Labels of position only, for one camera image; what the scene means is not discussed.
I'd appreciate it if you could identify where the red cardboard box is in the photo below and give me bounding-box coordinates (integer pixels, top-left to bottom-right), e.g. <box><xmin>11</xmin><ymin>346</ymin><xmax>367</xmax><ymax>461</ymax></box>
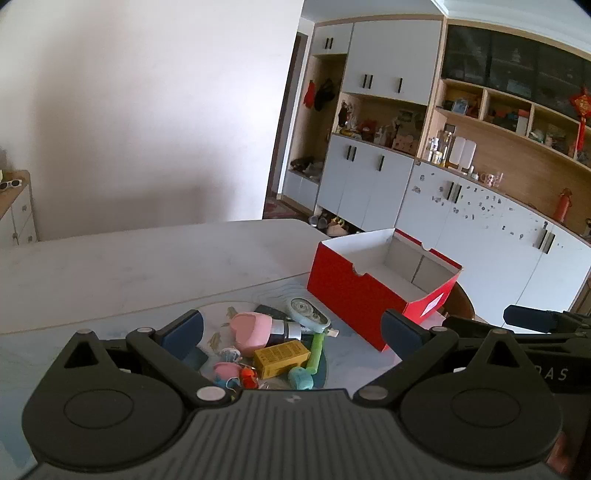
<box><xmin>307</xmin><ymin>227</ymin><xmax>463</xmax><ymax>353</ymax></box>

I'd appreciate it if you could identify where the small yellow box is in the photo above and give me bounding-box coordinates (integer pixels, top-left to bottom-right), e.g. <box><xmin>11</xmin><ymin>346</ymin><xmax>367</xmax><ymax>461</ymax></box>
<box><xmin>253</xmin><ymin>339</ymin><xmax>311</xmax><ymax>380</ymax></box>

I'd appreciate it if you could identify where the white wall cabinet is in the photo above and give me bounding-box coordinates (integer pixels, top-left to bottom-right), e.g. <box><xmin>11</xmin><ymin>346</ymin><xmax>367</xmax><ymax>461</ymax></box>
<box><xmin>281</xmin><ymin>17</ymin><xmax>591</xmax><ymax>319</ymax></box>

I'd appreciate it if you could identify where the wooden house ornament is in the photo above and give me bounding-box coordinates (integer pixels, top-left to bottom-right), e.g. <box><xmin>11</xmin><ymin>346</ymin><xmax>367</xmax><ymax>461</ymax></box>
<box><xmin>392</xmin><ymin>124</ymin><xmax>419</xmax><ymax>153</ymax></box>

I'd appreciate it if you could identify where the pink heart-shaped container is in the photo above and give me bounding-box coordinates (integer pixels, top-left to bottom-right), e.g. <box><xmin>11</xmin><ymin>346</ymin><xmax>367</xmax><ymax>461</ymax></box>
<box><xmin>230</xmin><ymin>312</ymin><xmax>272</xmax><ymax>357</ymax></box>

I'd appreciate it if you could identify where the wooden chair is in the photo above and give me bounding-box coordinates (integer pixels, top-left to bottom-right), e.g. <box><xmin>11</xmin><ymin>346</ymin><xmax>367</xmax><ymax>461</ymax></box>
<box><xmin>441</xmin><ymin>281</ymin><xmax>476</xmax><ymax>319</ymax></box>

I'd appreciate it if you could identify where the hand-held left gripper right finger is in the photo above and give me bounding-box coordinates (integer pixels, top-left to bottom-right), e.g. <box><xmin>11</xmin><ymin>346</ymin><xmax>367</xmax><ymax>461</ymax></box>
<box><xmin>351</xmin><ymin>309</ymin><xmax>552</xmax><ymax>409</ymax></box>

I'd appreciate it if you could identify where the black hanging bag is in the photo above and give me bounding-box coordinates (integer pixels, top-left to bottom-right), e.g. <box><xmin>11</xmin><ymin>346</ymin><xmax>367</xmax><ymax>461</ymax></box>
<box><xmin>315</xmin><ymin>78</ymin><xmax>337</xmax><ymax>112</ymax></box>

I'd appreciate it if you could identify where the white wooden sideboard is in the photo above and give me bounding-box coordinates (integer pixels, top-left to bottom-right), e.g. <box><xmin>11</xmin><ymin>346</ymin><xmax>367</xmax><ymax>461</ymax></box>
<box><xmin>0</xmin><ymin>171</ymin><xmax>38</xmax><ymax>245</ymax></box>

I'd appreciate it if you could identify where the small dark bottle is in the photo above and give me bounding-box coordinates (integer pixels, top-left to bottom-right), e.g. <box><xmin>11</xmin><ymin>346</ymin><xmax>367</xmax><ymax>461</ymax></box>
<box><xmin>270</xmin><ymin>318</ymin><xmax>305</xmax><ymax>347</ymax></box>

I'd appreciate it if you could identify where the white teal correction tape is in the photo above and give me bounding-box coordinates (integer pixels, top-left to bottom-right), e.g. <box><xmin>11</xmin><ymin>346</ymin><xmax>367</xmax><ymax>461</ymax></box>
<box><xmin>284</xmin><ymin>296</ymin><xmax>340</xmax><ymax>336</ymax></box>

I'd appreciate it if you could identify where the pink keychain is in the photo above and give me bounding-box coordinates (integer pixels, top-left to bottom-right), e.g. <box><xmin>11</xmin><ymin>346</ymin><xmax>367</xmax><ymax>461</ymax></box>
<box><xmin>213</xmin><ymin>362</ymin><xmax>242</xmax><ymax>387</ymax></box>

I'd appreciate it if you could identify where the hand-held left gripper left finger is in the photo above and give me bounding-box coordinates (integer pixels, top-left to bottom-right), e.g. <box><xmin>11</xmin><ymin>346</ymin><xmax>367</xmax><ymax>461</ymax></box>
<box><xmin>59</xmin><ymin>310</ymin><xmax>232</xmax><ymax>409</ymax></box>

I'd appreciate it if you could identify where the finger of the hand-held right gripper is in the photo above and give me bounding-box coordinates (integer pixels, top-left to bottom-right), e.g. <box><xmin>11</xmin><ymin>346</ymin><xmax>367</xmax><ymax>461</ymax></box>
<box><xmin>503</xmin><ymin>304</ymin><xmax>591</xmax><ymax>335</ymax></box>

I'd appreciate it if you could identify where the red knot ornament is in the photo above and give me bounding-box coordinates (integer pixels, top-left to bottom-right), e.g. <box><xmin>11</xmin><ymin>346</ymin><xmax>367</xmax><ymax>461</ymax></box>
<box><xmin>569</xmin><ymin>87</ymin><xmax>591</xmax><ymax>160</ymax></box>

